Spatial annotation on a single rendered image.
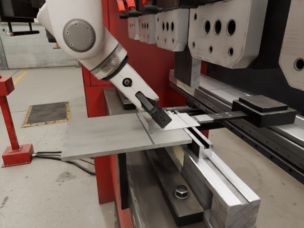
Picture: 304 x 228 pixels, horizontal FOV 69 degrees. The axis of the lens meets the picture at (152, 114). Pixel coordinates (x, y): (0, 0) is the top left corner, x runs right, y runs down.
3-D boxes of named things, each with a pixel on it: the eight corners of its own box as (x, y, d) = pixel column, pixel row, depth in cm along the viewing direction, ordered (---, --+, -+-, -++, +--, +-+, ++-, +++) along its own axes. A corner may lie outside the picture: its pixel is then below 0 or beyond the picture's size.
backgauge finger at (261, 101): (184, 116, 62) (185, 100, 60) (261, 108, 69) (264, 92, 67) (204, 136, 51) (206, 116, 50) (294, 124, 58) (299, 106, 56)
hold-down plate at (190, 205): (141, 148, 68) (140, 139, 67) (158, 145, 69) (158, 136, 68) (177, 228, 41) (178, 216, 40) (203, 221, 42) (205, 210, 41)
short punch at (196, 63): (173, 86, 57) (174, 47, 53) (180, 85, 57) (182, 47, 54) (189, 97, 48) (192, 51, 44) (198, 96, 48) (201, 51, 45)
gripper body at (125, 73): (128, 54, 41) (164, 95, 46) (121, 49, 51) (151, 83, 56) (99, 82, 42) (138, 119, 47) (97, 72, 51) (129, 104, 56)
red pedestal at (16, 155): (7, 156, 222) (-16, 74, 191) (35, 153, 228) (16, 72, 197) (1, 168, 204) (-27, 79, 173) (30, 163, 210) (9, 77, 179)
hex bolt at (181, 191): (173, 191, 46) (173, 185, 45) (185, 188, 47) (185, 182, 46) (177, 200, 43) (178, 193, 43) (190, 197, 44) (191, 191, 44)
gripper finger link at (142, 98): (147, 100, 42) (160, 114, 46) (130, 81, 47) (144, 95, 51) (143, 104, 42) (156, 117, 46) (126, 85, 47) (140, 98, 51)
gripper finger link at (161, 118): (158, 104, 46) (176, 124, 49) (154, 99, 49) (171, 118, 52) (147, 114, 46) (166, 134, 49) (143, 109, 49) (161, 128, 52)
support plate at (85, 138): (68, 123, 57) (67, 119, 57) (165, 113, 63) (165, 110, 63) (61, 162, 41) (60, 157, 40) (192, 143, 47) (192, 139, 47)
